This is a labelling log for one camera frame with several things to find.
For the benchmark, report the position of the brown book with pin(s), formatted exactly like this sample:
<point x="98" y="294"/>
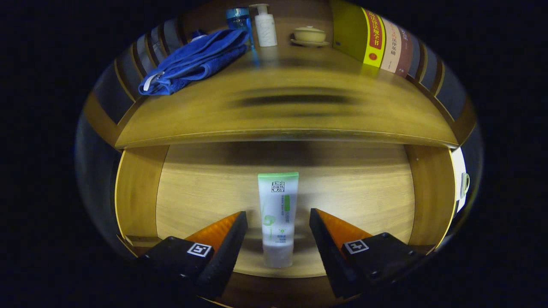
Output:
<point x="404" y="53"/>

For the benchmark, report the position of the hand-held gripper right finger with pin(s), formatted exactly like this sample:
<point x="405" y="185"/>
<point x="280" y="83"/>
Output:
<point x="332" y="256"/>

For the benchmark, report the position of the orange and white book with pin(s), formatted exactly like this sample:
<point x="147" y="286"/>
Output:
<point x="391" y="47"/>

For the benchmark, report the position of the white pump bottle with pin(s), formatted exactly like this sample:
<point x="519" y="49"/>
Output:
<point x="265" y="30"/>

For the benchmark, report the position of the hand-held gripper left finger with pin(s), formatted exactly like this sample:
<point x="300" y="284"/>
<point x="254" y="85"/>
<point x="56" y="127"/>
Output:
<point x="227" y="256"/>

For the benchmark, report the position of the thick yellow book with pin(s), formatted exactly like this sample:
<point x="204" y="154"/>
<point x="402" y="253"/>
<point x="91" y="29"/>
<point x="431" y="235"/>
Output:
<point x="349" y="30"/>

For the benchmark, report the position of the white tube with green print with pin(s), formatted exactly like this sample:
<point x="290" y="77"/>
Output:
<point x="278" y="205"/>

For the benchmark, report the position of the tall teal bottle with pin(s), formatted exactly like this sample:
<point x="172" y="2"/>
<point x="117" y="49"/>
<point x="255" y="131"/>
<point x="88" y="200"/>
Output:
<point x="237" y="17"/>

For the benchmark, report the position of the white side table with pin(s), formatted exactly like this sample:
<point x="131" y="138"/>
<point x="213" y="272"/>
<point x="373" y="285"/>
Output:
<point x="458" y="171"/>

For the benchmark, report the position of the folded blue towel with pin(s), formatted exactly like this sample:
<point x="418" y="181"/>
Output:
<point x="192" y="60"/>

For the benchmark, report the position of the wooden countertop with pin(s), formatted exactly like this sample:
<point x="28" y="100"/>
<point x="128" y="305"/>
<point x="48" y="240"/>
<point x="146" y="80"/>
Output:
<point x="342" y="111"/>

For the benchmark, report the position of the small cream object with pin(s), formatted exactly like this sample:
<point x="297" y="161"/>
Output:
<point x="465" y="184"/>

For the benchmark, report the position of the yellow lidded teacup with saucer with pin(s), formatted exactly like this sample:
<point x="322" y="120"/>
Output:
<point x="309" y="35"/>

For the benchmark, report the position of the small white blue-capped bottle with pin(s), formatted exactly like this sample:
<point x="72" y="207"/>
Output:
<point x="197" y="33"/>

